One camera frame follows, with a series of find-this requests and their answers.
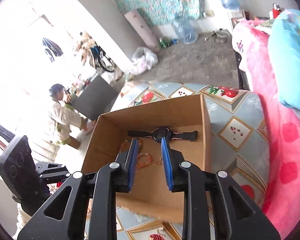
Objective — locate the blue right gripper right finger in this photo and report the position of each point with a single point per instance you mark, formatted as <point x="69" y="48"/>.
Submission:
<point x="168" y="168"/>

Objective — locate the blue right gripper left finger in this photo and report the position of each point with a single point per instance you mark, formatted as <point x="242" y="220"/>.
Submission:
<point x="132" y="158"/>

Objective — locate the pink strap black smartwatch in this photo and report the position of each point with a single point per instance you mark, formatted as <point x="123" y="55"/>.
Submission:
<point x="164" y="132"/>

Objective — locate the brown cardboard box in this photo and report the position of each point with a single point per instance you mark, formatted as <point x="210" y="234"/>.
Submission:
<point x="150" y="195"/>

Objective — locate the grey cabinet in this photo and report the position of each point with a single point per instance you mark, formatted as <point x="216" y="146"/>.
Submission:
<point x="95" y="98"/>

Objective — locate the woman in white jacket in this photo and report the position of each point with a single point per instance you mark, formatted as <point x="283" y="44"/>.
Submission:
<point x="62" y="116"/>

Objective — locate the fruit print tablecloth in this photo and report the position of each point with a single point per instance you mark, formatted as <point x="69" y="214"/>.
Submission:
<point x="239" y="145"/>

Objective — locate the white plastic bag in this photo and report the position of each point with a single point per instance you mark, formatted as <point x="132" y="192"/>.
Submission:
<point x="142" y="60"/>

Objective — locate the wheelchair with clothes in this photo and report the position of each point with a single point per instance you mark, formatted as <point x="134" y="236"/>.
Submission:
<point x="93" y="54"/>

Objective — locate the clear water jug on floor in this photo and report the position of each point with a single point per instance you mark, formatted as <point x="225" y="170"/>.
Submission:
<point x="184" y="30"/>

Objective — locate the pink floral bedsheet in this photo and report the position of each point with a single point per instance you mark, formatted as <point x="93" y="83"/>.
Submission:
<point x="282" y="202"/>

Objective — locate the pink rolled mat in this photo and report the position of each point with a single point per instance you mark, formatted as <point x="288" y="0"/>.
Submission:
<point x="143" y="30"/>

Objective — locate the blue duvet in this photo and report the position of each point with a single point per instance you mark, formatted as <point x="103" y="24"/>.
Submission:
<point x="284" y="55"/>

